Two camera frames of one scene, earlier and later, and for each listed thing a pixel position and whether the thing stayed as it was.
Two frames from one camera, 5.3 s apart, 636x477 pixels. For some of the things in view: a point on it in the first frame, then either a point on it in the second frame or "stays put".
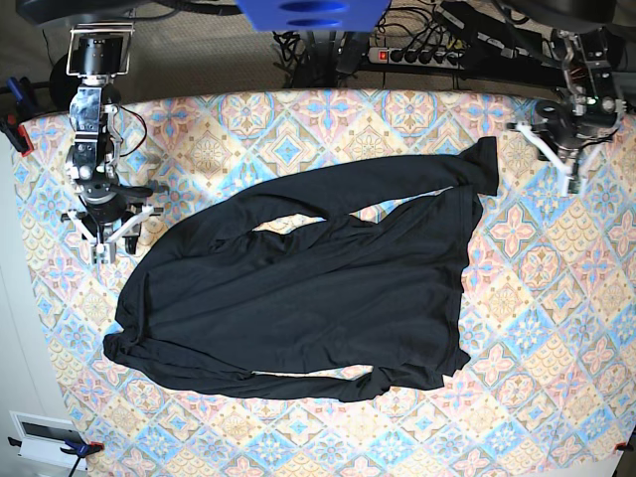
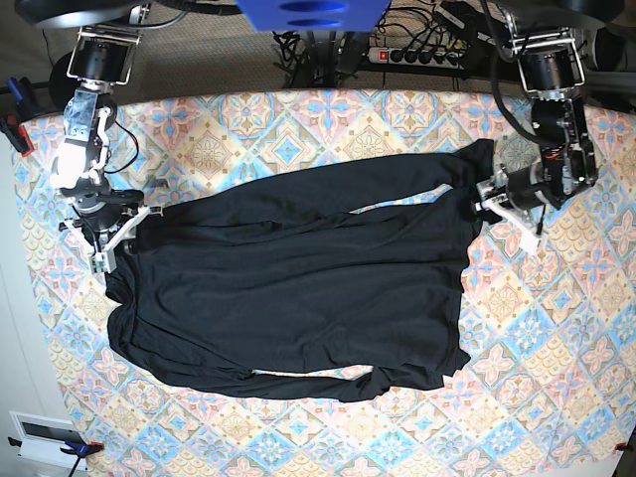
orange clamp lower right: [623, 446] stays put
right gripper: [577, 120] -> [522, 194]
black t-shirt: [339, 280] stays put
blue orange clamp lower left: [82, 449] stays put
